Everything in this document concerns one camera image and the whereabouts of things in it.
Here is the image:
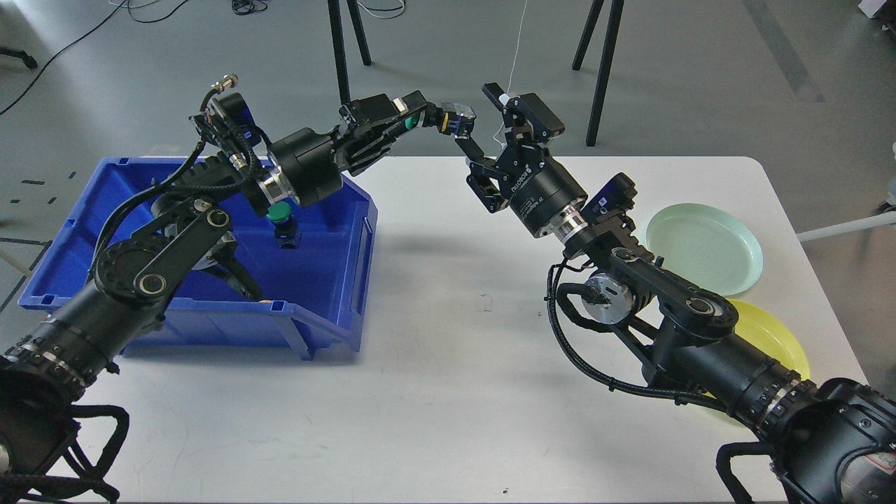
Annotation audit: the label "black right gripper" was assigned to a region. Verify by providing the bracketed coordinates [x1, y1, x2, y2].
[455, 83, 587, 238]

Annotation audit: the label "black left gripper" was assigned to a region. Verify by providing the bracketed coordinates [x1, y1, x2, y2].
[266, 90, 438, 207]

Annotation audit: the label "green push button front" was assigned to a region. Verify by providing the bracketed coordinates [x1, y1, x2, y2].
[403, 102, 477, 139]

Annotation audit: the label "green push button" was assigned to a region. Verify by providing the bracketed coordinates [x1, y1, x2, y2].
[266, 201, 301, 249]
[403, 102, 477, 139]

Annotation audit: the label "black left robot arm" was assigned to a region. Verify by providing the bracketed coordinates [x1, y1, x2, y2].
[2, 74, 452, 472]

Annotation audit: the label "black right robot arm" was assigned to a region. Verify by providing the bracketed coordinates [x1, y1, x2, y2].
[435, 83, 895, 503]

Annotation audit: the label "green push button back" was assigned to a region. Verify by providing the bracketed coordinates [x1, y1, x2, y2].
[266, 201, 301, 249]

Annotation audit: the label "light green plate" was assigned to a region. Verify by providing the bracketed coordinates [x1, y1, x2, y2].
[636, 203, 764, 298]

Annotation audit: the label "yellow plate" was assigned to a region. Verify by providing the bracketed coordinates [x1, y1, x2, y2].
[700, 299, 812, 421]

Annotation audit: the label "black tripod legs left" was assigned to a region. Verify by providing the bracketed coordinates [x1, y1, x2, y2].
[327, 0, 373, 106]

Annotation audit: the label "black tripod legs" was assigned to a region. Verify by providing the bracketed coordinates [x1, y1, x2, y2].
[327, 0, 373, 106]
[570, 0, 625, 147]

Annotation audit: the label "blue plastic storage bin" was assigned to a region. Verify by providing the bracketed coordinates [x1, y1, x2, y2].
[18, 157, 377, 360]

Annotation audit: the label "black tripod legs right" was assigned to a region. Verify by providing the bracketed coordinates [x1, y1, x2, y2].
[570, 0, 625, 147]

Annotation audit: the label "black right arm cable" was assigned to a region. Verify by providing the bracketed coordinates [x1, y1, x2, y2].
[546, 262, 729, 410]

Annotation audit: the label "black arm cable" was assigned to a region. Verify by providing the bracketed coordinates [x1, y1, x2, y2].
[546, 262, 729, 410]
[0, 405, 132, 504]

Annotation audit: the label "black floor cable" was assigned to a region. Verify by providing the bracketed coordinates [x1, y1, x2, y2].
[0, 0, 190, 118]

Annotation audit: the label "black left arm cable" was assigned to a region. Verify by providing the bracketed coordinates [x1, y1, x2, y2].
[0, 405, 132, 504]

